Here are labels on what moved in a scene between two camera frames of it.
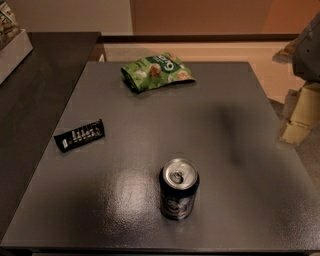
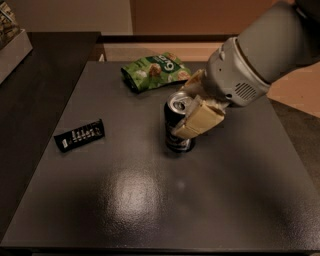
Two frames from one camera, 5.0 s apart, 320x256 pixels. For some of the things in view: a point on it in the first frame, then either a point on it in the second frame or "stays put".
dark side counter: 32,101 stays put
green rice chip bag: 150,71 stays put
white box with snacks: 15,44 stays put
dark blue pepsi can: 179,181 to 176,108
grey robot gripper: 308,55 to 232,74
